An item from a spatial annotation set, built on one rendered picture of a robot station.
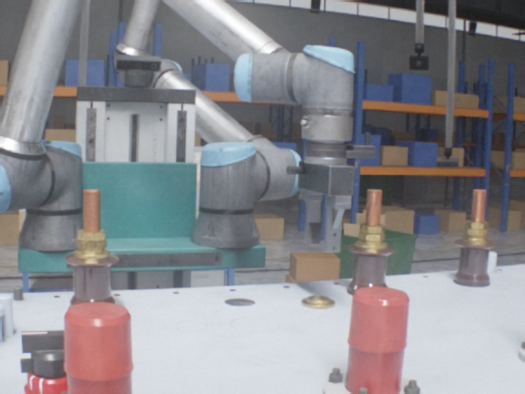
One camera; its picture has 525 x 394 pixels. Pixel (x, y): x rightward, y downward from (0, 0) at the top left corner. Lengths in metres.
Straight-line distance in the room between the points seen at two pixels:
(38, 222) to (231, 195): 0.51
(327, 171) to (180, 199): 0.81
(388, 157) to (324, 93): 9.40
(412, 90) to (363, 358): 9.92
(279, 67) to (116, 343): 0.66
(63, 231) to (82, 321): 1.02
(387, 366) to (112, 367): 0.32
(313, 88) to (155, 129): 0.85
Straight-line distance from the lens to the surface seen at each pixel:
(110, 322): 0.65
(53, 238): 1.65
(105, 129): 1.89
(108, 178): 1.81
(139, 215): 1.84
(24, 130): 1.50
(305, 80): 1.14
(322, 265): 5.18
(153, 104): 1.91
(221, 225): 1.73
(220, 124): 2.00
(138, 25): 2.14
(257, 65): 1.18
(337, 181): 1.11
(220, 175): 1.72
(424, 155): 10.71
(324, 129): 1.13
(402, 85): 10.53
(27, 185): 1.54
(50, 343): 0.78
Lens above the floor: 1.69
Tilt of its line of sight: 6 degrees down
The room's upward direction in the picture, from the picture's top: 2 degrees clockwise
